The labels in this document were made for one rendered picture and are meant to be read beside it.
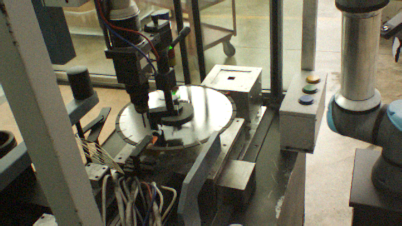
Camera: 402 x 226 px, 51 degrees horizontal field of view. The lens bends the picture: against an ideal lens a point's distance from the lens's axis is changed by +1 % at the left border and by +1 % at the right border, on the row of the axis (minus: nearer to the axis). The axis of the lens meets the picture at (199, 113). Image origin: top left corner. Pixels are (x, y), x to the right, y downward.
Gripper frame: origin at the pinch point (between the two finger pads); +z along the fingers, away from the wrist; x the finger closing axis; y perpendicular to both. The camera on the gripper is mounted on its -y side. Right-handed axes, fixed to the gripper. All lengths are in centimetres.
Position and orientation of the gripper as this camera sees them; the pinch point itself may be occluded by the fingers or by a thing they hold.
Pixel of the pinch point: (401, 63)
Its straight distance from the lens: 157.6
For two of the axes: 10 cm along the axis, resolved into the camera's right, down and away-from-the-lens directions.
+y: 9.5, -2.5, 2.1
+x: -3.0, -4.8, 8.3
